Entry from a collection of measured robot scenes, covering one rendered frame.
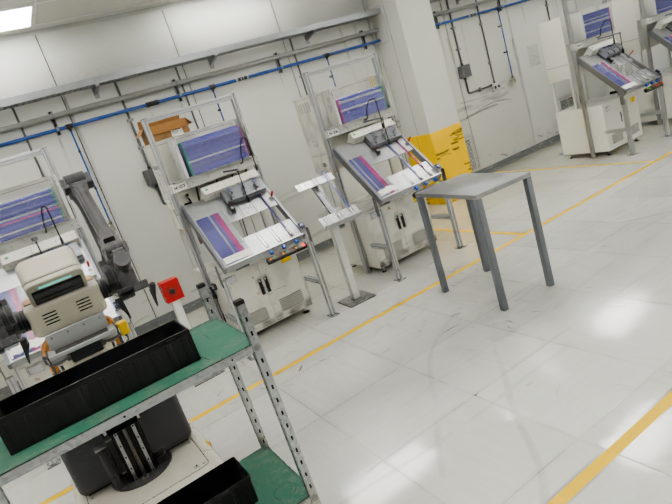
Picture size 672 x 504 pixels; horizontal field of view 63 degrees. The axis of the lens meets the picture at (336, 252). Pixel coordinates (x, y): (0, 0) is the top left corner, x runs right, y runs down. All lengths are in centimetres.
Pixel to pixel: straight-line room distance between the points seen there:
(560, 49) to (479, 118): 140
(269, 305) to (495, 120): 496
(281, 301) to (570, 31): 472
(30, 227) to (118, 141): 188
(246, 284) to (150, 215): 178
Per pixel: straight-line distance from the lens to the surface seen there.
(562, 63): 755
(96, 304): 237
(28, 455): 180
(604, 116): 739
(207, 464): 266
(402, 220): 514
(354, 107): 508
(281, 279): 454
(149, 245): 588
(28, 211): 425
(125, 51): 602
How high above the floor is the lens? 158
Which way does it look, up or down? 14 degrees down
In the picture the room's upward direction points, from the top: 18 degrees counter-clockwise
